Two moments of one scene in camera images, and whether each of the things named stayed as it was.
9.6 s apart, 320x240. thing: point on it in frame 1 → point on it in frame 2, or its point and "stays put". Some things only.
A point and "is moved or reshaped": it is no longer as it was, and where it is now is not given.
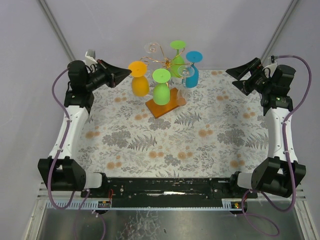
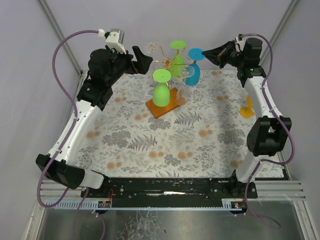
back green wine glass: x=177 y=61 stays put
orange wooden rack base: x=156 y=109 stays put
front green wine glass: x=161 y=92 stays put
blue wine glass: x=192 y=81 is moved or reshaped
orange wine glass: x=140 y=85 → x=248 y=111
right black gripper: x=252 y=78 → x=223 y=57
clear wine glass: x=184 y=72 stays put
